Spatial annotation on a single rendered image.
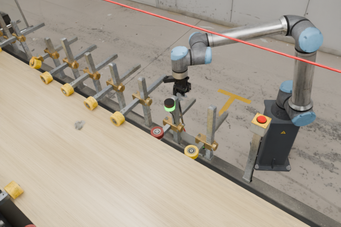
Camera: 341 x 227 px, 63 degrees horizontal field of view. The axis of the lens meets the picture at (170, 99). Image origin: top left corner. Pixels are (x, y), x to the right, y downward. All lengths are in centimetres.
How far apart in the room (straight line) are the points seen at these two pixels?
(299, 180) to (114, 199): 171
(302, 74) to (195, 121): 146
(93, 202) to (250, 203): 77
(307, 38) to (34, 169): 162
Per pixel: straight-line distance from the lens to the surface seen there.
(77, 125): 184
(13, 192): 165
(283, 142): 242
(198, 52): 148
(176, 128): 176
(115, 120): 172
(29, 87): 232
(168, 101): 157
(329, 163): 290
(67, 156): 173
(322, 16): 402
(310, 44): 163
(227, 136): 283
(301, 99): 192
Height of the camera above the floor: 220
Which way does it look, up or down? 44 degrees down
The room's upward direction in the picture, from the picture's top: 5 degrees counter-clockwise
